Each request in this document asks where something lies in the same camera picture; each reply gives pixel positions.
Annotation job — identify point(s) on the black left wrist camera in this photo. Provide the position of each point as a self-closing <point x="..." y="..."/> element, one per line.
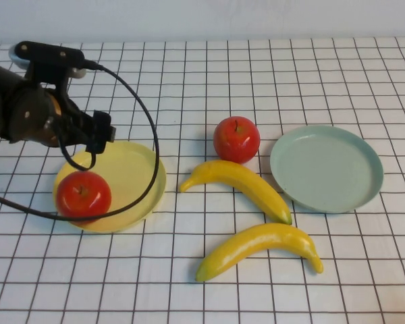
<point x="47" y="54"/>

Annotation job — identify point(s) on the white grid tablecloth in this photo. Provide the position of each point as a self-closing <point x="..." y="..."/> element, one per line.
<point x="290" y="84"/>

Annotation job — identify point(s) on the pale teal round plate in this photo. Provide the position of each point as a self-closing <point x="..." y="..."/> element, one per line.
<point x="324" y="168"/>

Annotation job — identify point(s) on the red apple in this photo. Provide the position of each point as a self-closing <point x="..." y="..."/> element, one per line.
<point x="236" y="145"/>
<point x="84" y="202"/>

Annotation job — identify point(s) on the yellow round plate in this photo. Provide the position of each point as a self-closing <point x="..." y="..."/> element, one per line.
<point x="128" y="175"/>

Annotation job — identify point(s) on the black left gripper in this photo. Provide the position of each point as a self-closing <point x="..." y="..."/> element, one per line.
<point x="74" y="128"/>

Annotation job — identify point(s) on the yellow banana with green tip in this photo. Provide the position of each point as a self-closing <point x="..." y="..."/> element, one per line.
<point x="249" y="185"/>

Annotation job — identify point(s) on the yellow banana with hooked stem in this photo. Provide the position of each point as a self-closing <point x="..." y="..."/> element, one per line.
<point x="256" y="241"/>

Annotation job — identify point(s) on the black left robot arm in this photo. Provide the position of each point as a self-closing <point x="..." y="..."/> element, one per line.
<point x="23" y="111"/>

